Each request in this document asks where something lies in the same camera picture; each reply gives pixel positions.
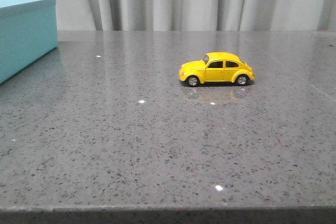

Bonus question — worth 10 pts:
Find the yellow toy beetle car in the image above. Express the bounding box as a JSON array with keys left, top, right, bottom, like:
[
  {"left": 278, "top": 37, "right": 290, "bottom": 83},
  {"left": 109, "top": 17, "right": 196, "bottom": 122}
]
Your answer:
[{"left": 179, "top": 52, "right": 255, "bottom": 87}]

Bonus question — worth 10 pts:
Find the light blue storage box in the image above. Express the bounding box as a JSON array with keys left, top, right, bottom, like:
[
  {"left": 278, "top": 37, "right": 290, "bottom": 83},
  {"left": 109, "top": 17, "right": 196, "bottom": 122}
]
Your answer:
[{"left": 1, "top": 0, "right": 58, "bottom": 82}]

